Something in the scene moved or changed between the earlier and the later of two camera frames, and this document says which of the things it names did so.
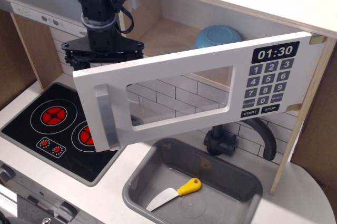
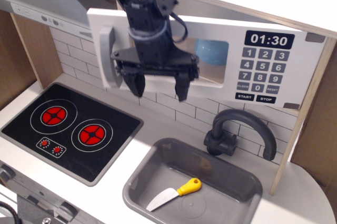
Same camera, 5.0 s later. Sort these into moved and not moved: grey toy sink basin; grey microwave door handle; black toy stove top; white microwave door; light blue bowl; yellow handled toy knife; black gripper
Moved: black gripper; white microwave door; light blue bowl; grey microwave door handle
Not moved: yellow handled toy knife; grey toy sink basin; black toy stove top
